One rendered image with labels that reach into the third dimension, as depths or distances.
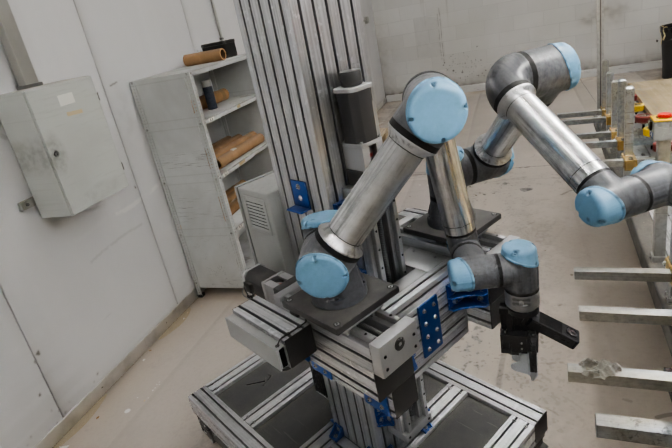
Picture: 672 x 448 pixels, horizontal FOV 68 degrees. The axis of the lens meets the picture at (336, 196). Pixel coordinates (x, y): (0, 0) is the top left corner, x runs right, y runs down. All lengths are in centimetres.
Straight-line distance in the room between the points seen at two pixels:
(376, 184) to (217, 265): 263
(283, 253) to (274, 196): 20
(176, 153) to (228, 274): 89
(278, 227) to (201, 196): 176
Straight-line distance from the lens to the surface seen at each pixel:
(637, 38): 919
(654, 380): 135
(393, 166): 100
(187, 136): 325
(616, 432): 110
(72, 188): 268
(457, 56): 904
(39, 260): 286
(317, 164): 139
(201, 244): 353
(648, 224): 238
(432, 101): 96
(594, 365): 134
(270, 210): 161
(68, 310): 299
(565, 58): 130
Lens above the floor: 173
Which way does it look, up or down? 20 degrees down
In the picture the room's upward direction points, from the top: 11 degrees counter-clockwise
